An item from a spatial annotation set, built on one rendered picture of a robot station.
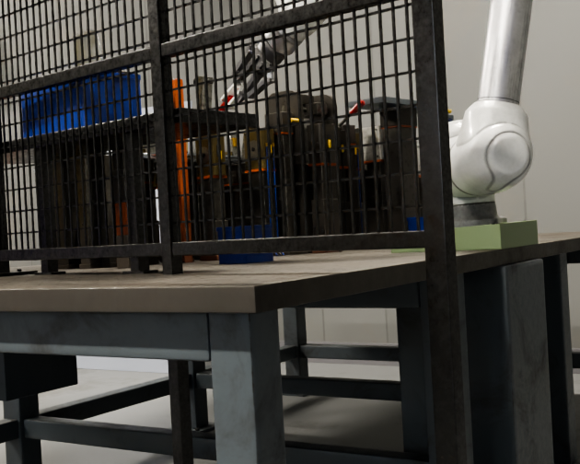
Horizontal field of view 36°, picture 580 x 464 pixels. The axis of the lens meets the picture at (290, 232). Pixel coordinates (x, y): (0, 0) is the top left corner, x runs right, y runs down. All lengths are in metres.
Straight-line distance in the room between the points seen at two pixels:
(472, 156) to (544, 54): 2.51
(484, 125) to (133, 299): 1.03
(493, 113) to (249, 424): 1.07
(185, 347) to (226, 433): 0.15
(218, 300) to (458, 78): 3.52
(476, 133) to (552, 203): 2.41
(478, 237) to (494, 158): 0.23
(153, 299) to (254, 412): 0.23
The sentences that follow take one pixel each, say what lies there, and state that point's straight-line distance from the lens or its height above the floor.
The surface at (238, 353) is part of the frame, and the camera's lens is 1.34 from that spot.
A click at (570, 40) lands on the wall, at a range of 4.55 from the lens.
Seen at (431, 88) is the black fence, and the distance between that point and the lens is 1.37.
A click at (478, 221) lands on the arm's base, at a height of 0.77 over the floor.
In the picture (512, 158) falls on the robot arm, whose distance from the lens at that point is 2.08.
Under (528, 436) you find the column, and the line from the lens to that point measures 2.34.
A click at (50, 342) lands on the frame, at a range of 1.61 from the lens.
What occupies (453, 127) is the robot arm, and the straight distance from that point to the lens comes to 2.32.
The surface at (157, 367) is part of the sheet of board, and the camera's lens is 5.13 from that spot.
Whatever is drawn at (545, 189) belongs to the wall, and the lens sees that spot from 4.52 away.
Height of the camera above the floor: 0.78
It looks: level
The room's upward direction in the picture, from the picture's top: 3 degrees counter-clockwise
